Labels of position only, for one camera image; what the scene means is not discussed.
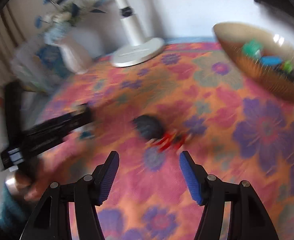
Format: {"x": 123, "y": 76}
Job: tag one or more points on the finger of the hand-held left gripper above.
{"x": 54, "y": 137}
{"x": 61, "y": 122}

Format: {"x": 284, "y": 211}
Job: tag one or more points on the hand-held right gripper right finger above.
{"x": 190, "y": 177}

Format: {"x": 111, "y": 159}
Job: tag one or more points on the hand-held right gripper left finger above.
{"x": 109, "y": 177}

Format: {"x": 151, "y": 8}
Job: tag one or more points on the black-haired red figurine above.
{"x": 147, "y": 127}

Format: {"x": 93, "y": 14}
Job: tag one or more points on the brown ribbed glass bowl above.
{"x": 257, "y": 80}

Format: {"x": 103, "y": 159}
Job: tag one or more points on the black toy figure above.
{"x": 292, "y": 77}

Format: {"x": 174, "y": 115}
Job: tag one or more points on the person's left forearm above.
{"x": 9, "y": 210}

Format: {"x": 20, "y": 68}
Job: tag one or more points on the person's left hand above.
{"x": 46, "y": 170}

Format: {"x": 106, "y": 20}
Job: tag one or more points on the floral woven cloth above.
{"x": 212, "y": 142}

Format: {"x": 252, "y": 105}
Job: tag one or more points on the beige curtain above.
{"x": 1, "y": 55}

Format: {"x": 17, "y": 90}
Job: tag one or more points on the row of books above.
{"x": 49, "y": 57}

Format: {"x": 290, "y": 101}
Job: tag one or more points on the white ribbed vase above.
{"x": 74, "y": 55}

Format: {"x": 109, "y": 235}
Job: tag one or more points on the blue and white artificial flowers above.
{"x": 69, "y": 12}

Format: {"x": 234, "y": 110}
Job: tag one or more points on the white desk lamp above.
{"x": 132, "y": 30}

